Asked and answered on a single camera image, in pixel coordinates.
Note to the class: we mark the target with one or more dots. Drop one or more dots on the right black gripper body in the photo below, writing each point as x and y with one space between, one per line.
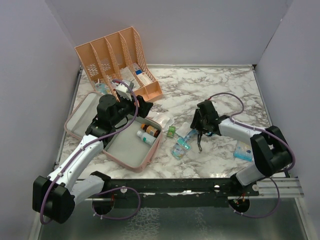
199 122

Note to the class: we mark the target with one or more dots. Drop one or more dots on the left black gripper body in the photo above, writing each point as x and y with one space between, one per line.
125 107

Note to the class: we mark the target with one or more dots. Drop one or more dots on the black handled scissors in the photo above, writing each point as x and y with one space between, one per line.
199 139

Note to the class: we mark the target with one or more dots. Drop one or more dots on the alcohol wipes bag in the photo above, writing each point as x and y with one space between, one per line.
185 132

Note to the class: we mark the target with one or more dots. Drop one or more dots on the brown medicine bottle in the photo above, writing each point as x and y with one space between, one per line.
149 129

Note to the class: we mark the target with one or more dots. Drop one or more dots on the white gauze pack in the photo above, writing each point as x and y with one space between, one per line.
163 120

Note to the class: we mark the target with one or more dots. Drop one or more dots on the white plastic bottle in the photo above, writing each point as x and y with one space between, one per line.
146 138

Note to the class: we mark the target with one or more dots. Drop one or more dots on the small green box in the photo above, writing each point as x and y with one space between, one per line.
171 131

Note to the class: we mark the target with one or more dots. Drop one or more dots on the pink medicine kit case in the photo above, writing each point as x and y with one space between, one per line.
125 148

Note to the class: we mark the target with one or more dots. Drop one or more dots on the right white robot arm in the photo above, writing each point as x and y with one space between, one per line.
270 150

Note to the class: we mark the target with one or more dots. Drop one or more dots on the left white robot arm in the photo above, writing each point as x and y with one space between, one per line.
55 196

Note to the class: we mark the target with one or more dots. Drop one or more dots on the red white medicine box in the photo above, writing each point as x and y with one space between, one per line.
111 84

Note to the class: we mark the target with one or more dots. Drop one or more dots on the blue white medicine box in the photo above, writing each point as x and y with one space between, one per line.
141 75

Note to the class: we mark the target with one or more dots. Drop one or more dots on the blue patterned pouch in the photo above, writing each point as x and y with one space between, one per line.
102 88

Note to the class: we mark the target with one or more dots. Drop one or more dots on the teal bandage packet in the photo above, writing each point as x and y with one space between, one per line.
181 142

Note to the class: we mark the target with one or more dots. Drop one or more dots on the clear bandage bag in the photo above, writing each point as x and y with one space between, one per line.
178 152

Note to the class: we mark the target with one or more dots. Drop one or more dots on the blue tissue pack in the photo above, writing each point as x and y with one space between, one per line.
243 151

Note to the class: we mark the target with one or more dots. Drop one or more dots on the orange plastic file organizer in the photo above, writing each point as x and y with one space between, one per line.
107 55

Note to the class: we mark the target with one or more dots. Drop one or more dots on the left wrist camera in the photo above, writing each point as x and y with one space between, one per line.
123 91

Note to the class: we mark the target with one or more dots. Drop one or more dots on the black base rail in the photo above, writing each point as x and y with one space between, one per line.
170 192

